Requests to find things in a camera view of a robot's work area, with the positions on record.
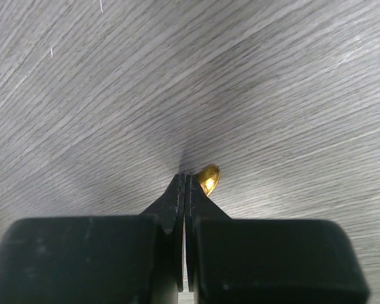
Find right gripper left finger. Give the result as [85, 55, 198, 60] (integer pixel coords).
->
[142, 174, 186, 291]

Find yellow wooden knife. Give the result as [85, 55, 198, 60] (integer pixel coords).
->
[196, 164, 221, 196]

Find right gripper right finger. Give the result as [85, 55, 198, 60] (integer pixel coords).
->
[184, 175, 231, 292]

